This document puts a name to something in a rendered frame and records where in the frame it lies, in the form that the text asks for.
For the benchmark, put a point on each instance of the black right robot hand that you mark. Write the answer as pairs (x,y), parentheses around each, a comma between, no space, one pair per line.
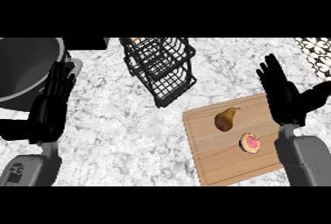
(283,96)

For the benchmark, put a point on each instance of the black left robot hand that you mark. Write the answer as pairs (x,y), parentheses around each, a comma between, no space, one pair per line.
(48,112)

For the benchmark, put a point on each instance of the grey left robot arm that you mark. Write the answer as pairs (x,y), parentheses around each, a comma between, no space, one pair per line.
(32,167)

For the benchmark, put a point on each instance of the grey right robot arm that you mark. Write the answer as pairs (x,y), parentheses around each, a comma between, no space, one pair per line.
(302,159)

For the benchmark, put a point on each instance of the wooden cutting board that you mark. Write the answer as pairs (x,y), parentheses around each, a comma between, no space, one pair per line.
(230,145)

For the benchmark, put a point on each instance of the large grey pot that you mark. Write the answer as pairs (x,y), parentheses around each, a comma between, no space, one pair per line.
(28,70)

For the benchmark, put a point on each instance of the brown pear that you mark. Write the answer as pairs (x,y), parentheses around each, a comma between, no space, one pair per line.
(224,119)

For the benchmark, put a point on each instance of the black and white patterned mat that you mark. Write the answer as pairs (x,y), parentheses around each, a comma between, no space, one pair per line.
(317,55)

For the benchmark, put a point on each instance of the dark flat block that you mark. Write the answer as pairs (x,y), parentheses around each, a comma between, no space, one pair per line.
(85,43)

